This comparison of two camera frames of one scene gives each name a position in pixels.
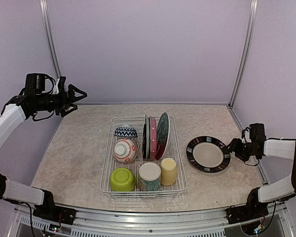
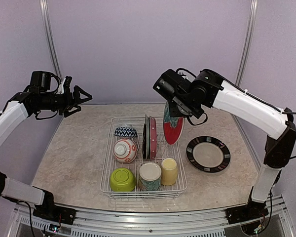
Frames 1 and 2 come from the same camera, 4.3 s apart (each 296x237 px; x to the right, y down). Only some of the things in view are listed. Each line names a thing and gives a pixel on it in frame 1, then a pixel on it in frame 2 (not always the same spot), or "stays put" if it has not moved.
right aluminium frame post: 251,34 stays put
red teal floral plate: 163,135 to 172,127
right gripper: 235,144 to 174,111
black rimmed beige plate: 208,154 stays put
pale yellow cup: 168,172 stays put
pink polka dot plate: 153,138 stays put
